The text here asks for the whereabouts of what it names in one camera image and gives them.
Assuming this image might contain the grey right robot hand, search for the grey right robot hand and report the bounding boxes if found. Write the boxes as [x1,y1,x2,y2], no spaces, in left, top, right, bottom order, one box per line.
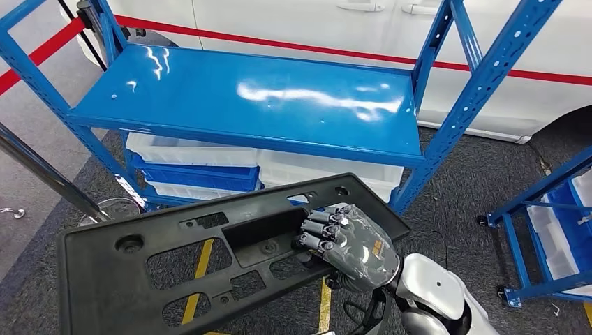
[291,203,402,293]

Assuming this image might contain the black plastic plate part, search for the black plastic plate part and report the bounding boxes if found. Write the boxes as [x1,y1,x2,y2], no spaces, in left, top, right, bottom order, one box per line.
[56,172,412,335]

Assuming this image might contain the blue wheeled shelf rack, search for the blue wheeled shelf rack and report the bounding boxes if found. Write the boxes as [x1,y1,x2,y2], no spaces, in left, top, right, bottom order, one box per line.
[476,145,592,310]

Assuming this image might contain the blue metal shelf rack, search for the blue metal shelf rack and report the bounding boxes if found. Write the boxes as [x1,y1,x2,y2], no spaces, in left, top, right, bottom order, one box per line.
[0,0,563,218]

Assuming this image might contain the yellow floor tape square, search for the yellow floor tape square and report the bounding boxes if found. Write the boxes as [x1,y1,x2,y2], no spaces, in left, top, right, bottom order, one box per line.
[181,238,333,335]

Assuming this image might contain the white plastic bin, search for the white plastic bin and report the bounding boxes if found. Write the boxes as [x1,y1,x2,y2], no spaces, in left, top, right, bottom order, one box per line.
[527,203,579,278]
[258,166,399,204]
[256,150,406,186]
[145,180,242,200]
[571,168,592,209]
[126,131,260,168]

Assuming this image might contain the long red barrier belt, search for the long red barrier belt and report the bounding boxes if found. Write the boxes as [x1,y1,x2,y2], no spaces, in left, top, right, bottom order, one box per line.
[114,15,592,87]

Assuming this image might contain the white car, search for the white car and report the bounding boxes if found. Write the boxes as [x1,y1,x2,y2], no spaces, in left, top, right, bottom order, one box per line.
[60,0,592,145]

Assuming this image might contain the short red barrier belt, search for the short red barrier belt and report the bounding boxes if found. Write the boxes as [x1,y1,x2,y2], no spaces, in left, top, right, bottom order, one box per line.
[0,17,87,97]

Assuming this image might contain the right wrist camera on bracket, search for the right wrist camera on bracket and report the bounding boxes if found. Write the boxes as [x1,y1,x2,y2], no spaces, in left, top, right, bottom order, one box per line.
[319,287,394,335]

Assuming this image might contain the white car door handle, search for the white car door handle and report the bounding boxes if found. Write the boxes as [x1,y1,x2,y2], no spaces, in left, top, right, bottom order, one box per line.
[401,2,441,15]
[336,0,385,13]

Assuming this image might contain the chrome stanchion post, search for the chrome stanchion post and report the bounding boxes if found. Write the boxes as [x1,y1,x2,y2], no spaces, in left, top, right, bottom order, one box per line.
[0,122,142,228]

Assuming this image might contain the black stanchion post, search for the black stanchion post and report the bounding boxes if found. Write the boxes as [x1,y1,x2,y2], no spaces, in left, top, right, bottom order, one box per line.
[57,0,147,73]

